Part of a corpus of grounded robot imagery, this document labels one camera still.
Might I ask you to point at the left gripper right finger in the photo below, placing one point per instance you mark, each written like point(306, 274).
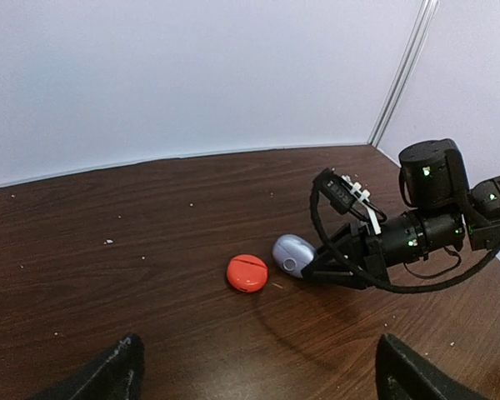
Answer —
point(402, 373)

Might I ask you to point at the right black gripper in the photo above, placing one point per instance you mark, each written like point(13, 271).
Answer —
point(357, 244)

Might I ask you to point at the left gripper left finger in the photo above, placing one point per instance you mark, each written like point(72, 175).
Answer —
point(115, 373)

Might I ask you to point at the grey oval puck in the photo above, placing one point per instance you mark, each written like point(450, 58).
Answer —
point(292, 254)

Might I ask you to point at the red earbud charging case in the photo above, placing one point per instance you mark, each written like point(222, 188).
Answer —
point(247, 273)

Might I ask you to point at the right aluminium frame post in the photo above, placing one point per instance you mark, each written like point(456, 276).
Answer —
point(408, 61)

